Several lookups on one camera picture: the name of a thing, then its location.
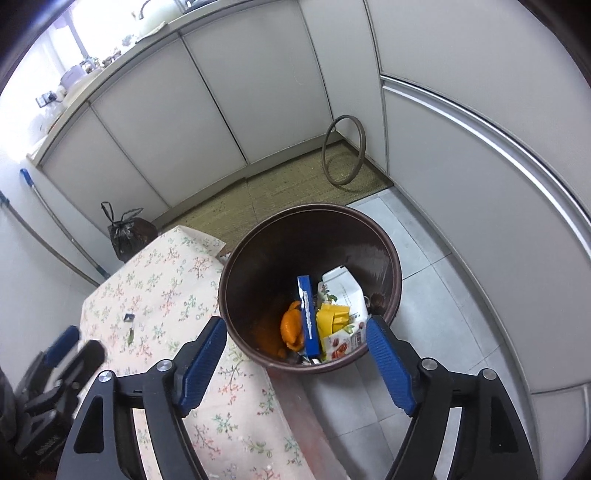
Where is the yellow snack packet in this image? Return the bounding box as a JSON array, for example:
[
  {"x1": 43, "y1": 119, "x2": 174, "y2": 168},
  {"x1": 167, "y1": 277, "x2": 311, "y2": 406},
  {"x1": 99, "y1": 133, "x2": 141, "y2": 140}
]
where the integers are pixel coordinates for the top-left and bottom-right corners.
[{"x1": 315, "y1": 303, "x2": 349, "y2": 339}]

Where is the white paper leaflet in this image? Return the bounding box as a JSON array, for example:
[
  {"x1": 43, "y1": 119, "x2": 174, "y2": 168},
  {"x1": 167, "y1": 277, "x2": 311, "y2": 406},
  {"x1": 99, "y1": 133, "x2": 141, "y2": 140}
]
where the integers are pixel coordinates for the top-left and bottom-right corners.
[{"x1": 318, "y1": 266, "x2": 370, "y2": 322}]

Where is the orange peel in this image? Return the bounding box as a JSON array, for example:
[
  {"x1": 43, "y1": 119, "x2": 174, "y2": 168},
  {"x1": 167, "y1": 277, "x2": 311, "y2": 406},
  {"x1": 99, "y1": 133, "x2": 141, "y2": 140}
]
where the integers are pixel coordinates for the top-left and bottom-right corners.
[{"x1": 280, "y1": 301, "x2": 304, "y2": 352}]

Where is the white snack wrapper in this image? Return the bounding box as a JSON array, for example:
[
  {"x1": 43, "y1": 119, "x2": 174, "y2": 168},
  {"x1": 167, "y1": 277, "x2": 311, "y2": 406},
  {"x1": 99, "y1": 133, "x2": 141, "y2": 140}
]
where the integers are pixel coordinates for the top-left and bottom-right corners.
[{"x1": 322, "y1": 321, "x2": 367, "y2": 361}]

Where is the dark brown trash bucket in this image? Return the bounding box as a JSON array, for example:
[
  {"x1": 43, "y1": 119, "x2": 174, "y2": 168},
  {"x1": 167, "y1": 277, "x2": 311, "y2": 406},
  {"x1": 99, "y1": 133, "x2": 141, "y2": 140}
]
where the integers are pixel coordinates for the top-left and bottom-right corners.
[{"x1": 218, "y1": 203, "x2": 403, "y2": 375}]

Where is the floral tablecloth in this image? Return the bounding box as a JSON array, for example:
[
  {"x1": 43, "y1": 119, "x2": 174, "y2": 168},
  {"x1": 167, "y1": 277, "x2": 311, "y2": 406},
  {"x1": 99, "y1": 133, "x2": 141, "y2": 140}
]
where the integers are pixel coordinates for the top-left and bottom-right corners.
[{"x1": 80, "y1": 226, "x2": 312, "y2": 479}]

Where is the black garbage bag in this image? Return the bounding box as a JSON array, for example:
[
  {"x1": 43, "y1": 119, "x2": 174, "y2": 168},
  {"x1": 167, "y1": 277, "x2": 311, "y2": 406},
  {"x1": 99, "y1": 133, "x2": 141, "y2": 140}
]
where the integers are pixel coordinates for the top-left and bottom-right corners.
[{"x1": 101, "y1": 201, "x2": 158, "y2": 263}]

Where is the green floor mat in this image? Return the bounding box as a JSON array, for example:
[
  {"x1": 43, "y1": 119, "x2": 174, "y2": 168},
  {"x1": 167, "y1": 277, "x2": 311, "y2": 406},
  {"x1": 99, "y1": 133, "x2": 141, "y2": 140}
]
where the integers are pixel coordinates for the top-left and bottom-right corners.
[{"x1": 154, "y1": 133, "x2": 392, "y2": 250}]

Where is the purple electric kettle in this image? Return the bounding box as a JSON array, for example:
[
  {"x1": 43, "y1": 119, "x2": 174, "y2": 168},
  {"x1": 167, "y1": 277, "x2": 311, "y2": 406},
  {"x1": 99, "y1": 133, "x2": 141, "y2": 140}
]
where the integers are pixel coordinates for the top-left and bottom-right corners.
[{"x1": 60, "y1": 65, "x2": 88, "y2": 95}]

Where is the teal handled mop pole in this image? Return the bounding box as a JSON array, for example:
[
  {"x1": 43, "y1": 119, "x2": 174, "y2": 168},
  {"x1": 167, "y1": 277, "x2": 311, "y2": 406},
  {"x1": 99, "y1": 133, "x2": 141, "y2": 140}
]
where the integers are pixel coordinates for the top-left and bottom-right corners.
[{"x1": 0, "y1": 191, "x2": 99, "y2": 288}]

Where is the blue handled mop pole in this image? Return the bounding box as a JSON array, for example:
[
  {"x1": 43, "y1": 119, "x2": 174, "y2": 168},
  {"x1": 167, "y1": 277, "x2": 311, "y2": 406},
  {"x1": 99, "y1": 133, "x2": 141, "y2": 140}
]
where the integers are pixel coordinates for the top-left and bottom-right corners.
[{"x1": 19, "y1": 168, "x2": 112, "y2": 278}]

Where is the brown hose ring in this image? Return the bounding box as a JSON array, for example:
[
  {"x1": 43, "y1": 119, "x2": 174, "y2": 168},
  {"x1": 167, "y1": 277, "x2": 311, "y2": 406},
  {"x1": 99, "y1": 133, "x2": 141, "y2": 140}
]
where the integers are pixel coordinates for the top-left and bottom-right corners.
[{"x1": 321, "y1": 114, "x2": 368, "y2": 186}]

